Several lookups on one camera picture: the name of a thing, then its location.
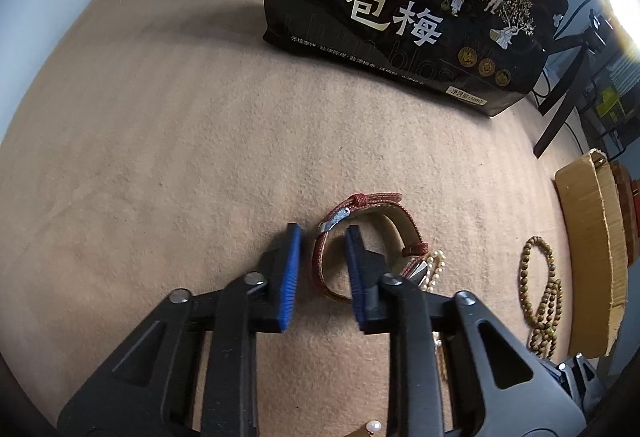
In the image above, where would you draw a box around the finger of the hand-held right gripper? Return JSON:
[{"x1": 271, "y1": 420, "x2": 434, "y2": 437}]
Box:
[{"x1": 539, "y1": 351, "x2": 602, "y2": 418}]

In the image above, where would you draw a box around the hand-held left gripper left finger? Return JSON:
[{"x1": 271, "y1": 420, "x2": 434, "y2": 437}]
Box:
[{"x1": 57, "y1": 223, "x2": 304, "y2": 437}]

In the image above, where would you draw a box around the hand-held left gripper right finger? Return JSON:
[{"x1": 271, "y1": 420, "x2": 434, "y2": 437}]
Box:
[{"x1": 346, "y1": 225, "x2": 592, "y2": 437}]

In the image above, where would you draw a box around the red strap wristwatch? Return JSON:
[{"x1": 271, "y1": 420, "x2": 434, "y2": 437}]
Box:
[{"x1": 313, "y1": 192, "x2": 430, "y2": 303}]

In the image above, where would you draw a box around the brown cardboard box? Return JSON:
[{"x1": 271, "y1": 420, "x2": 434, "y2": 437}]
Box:
[{"x1": 553, "y1": 149, "x2": 632, "y2": 359}]

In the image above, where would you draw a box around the red object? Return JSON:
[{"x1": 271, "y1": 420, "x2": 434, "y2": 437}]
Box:
[{"x1": 611, "y1": 161, "x2": 640, "y2": 265}]

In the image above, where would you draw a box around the beige blanket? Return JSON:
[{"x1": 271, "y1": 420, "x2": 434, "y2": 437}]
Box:
[{"x1": 0, "y1": 0, "x2": 576, "y2": 437}]

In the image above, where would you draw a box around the black printed snack bag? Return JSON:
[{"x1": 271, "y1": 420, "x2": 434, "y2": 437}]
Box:
[{"x1": 262, "y1": 0, "x2": 570, "y2": 118}]

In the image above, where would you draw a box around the yellow labelled device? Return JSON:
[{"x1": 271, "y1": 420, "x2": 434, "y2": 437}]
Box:
[{"x1": 593, "y1": 86, "x2": 629, "y2": 130}]

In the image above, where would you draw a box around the black tripod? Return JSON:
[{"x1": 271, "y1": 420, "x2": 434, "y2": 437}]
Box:
[{"x1": 532, "y1": 1, "x2": 617, "y2": 159}]

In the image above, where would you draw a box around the brown wooden bead bracelet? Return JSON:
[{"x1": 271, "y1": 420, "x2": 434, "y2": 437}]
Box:
[{"x1": 519, "y1": 236, "x2": 564, "y2": 359}]

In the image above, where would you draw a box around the white pearl bracelet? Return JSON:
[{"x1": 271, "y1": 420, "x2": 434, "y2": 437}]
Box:
[{"x1": 411, "y1": 249, "x2": 451, "y2": 381}]

